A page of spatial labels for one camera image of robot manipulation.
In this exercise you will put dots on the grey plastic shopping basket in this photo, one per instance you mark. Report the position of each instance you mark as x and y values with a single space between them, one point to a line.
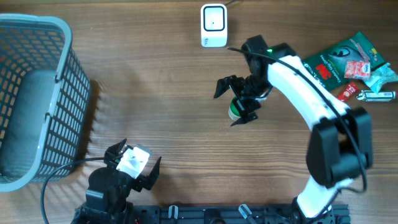
45 94

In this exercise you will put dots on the red tissue packet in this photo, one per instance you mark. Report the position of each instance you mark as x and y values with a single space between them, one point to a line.
357 70

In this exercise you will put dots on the light green wipes packet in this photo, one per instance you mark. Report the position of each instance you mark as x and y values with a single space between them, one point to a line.
381 76

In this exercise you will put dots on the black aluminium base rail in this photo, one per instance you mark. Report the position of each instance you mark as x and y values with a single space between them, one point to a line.
217 214

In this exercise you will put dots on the green 3M gloves package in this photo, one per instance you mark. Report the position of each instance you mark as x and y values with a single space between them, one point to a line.
328 66

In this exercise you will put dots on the green lid spice jar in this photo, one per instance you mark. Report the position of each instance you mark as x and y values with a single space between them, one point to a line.
236 110

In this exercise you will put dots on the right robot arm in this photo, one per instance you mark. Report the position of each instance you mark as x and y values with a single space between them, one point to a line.
339 148

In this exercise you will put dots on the white barcode scanner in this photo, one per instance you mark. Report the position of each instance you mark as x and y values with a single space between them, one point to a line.
214 25

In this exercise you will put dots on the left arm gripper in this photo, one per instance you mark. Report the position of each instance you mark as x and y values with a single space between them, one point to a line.
147 182

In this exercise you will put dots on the green white gum pack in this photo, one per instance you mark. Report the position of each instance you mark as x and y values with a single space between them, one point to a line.
382 96

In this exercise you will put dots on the red Nescafe coffee stick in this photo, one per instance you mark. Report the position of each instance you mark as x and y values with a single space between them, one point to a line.
348 92

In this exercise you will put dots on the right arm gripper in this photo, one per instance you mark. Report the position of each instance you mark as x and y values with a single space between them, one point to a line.
248 105

